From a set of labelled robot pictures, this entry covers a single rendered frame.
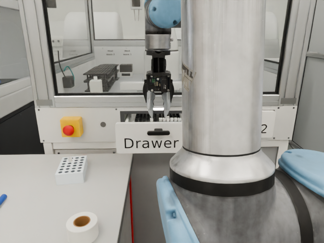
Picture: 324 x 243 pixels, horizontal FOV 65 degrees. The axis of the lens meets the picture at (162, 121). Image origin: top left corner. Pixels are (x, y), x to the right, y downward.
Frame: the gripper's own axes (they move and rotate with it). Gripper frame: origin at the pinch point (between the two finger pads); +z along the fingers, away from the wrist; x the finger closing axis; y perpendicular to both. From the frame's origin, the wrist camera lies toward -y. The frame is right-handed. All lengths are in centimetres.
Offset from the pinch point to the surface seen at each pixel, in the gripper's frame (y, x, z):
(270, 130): -14.1, 44.7, 11.9
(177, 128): -1.2, 6.4, 5.9
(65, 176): 8.7, -29.3, 17.7
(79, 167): 4.3, -26.2, 17.0
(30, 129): -80, -83, 35
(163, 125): -1.2, 1.7, 4.6
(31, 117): -83, -83, 27
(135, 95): -16.6, -8.7, -2.3
